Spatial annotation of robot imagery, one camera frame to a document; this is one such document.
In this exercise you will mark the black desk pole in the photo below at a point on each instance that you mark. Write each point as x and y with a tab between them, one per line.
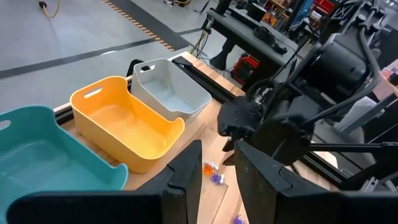
223	6

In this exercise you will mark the light grey plastic bin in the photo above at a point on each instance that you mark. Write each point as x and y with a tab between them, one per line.
168	90

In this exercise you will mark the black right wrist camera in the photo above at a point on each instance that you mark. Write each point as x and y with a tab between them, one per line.
236	118

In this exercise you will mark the white paper sheet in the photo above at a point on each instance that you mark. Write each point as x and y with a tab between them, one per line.
357	115

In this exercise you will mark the red storage rack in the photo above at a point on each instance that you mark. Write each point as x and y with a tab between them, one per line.
323	5

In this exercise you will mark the purple plastic spider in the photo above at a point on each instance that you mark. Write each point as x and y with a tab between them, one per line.
215	179
238	220

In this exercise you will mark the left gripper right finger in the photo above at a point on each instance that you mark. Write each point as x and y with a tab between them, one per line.
267	199

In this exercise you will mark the teal plastic bin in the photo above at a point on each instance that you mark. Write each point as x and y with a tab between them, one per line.
46	155

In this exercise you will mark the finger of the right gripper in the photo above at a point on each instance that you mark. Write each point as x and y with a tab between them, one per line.
230	161
229	144

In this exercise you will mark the yellow-orange plastic bin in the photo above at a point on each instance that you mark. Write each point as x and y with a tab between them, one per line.
124	130

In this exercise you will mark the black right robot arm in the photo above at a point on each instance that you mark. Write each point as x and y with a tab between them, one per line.
339	62

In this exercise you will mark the red tool case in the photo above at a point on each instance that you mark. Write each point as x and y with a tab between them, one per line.
245	68

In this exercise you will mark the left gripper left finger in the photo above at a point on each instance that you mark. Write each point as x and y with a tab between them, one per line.
174	199

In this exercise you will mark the dark grey desk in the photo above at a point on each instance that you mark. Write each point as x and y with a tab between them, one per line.
242	34

